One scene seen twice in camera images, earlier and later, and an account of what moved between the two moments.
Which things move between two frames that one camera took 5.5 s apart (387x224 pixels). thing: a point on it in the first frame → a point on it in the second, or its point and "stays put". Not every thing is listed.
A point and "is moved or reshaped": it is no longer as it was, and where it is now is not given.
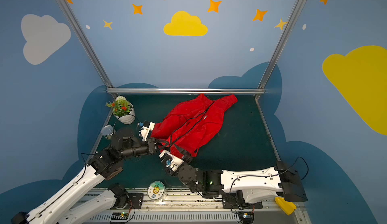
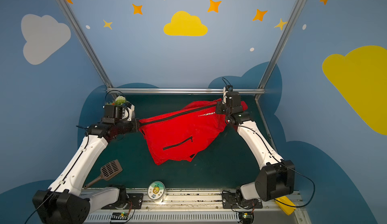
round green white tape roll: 156,191 stays put
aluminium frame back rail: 184,91 stays put
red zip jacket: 191,123 is moved or reshaped
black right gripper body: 184,158 → 223,109
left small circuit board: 119,216 stays put
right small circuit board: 246,217 stays put
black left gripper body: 151,146 → 131,125
